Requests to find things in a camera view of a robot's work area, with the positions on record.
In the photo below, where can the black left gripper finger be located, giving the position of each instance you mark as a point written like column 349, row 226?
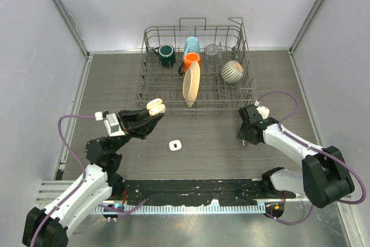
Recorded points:
column 128, row 117
column 151, row 122

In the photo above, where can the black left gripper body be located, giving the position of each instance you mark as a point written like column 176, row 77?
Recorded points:
column 129, row 130

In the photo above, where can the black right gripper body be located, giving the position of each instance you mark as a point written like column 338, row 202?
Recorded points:
column 244, row 133

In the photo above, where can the beige small earbud case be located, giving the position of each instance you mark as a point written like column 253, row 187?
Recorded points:
column 155, row 107

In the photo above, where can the white earbud charging case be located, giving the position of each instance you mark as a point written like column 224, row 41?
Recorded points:
column 175, row 145

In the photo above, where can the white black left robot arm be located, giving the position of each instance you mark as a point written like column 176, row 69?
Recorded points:
column 56, row 222

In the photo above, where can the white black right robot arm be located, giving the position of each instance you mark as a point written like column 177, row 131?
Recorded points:
column 323, row 178

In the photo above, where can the striped ceramic bowl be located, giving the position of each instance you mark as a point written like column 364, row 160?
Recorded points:
column 232, row 72

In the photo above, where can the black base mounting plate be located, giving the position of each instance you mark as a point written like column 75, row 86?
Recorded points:
column 196, row 192

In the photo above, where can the beige plate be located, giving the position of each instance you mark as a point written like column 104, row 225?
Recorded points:
column 191, row 83

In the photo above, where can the dark green mug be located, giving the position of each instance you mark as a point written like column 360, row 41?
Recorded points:
column 166, row 55

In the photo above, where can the clear glass cup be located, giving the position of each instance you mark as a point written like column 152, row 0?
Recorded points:
column 213, row 55

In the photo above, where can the orange mug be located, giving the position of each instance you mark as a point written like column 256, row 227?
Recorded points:
column 188, row 60

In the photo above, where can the light blue mug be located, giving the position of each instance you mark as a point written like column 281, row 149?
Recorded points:
column 192, row 45

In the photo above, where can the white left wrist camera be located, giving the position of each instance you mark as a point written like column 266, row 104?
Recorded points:
column 113, row 125

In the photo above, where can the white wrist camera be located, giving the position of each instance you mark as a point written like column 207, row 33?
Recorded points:
column 262, row 110
column 113, row 125

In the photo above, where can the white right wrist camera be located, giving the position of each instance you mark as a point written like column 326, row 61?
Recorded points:
column 262, row 110

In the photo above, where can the white slotted cable duct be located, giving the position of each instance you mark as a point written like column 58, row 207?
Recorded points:
column 213, row 208

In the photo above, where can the grey wire dish rack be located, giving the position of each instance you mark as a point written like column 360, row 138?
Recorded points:
column 214, row 95

